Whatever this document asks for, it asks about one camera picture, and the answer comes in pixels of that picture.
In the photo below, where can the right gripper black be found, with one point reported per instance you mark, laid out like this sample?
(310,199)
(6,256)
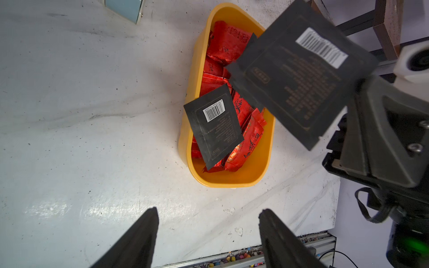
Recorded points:
(381,143)

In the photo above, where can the red foil tea bags pile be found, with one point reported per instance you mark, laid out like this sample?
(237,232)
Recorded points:
(225,45)

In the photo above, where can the yellow storage box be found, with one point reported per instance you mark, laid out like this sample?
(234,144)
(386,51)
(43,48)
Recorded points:
(255,167)

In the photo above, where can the black barcode tea bag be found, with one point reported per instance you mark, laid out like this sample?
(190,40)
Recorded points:
(303,70)
(215,125)

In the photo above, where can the brown wooden tiered stand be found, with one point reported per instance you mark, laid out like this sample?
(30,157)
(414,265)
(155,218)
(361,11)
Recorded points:
(386,21)

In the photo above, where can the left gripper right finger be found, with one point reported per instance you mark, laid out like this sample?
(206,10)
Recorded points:
(281,248)

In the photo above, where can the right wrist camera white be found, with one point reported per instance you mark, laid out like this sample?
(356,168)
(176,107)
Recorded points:
(412,70)

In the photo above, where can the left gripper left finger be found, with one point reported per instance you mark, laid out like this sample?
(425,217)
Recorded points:
(135,249)

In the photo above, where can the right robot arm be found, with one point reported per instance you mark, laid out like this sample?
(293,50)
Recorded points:
(408,245)

